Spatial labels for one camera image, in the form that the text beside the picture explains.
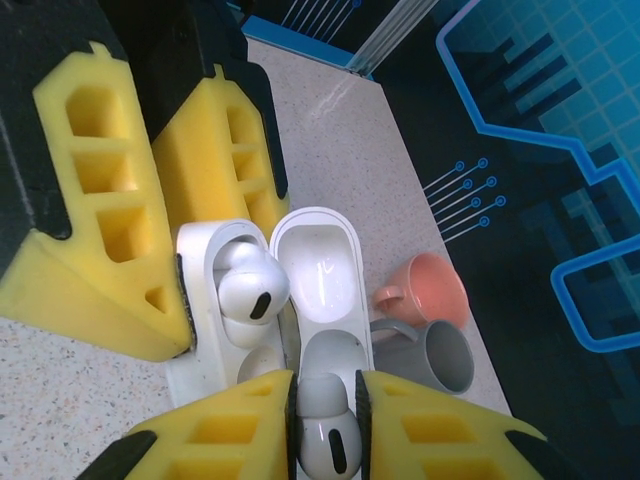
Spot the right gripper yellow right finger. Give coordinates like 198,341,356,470
353,368,589,480

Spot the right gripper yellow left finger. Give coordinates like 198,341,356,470
93,369,304,480

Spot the white wireless earbud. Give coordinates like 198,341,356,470
294,375,362,476
213,241,292,349

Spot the white earbud charging case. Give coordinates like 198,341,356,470
166,206,375,407

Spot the grey ceramic mug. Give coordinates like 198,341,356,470
368,318,475,396

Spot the orange ceramic mug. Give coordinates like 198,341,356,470
372,252,469,330

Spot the aluminium frame post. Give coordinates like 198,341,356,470
344,0,471,79

